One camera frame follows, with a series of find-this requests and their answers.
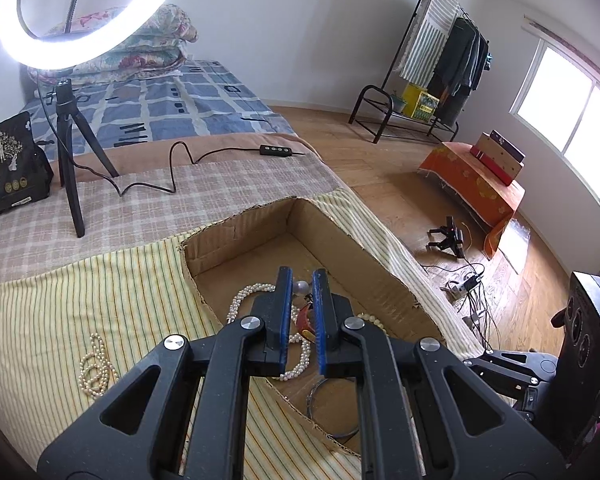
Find large white pearl necklace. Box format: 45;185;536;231
226;282;312;382

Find small cream pearl necklace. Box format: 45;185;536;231
79;332;121;401

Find red flat box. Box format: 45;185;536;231
470;145;515;186

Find red floral folded quilt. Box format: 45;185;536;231
27;46;188;84

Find dark long box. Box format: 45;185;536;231
489;130;525;163

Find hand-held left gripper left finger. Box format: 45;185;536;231
37;266;295;480

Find brown plaid blanket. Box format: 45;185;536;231
0;132;351;291

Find orange cloth covered table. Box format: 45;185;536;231
417;141;526;260

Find black metal clothes rack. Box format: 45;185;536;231
349;0;491;145

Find white ring light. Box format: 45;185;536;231
0;0;190;67

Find blue checked bedsheet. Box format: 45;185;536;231
17;60;298;148

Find small black floor tripod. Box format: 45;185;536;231
427;216;466;259

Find yellow striped cloth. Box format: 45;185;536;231
0;187;481;480

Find black cable with inline controller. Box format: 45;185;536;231
30;67;306;196

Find black ring bangle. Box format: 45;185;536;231
307;377;363;438

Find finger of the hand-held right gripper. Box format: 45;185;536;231
464;357;543;411
485;349;561;376

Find striped hanging towel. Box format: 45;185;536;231
399;0;458;83

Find black tripod stand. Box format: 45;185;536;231
42;79;120;238

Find pale floral folded quilt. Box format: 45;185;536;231
45;4;199;55

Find dark hanging clothes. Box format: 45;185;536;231
427;17;490;126

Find cardboard box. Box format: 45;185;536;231
180;196;447;456

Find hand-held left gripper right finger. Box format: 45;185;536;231
312;268;566;480

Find yellow crate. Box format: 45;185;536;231
402;84;440;121

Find window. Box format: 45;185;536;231
510;15;600;208

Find black printed bag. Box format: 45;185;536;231
0;110;55;222

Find brown cardboard carton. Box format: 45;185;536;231
475;132;526;181

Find red hair clip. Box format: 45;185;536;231
296;305;318;343

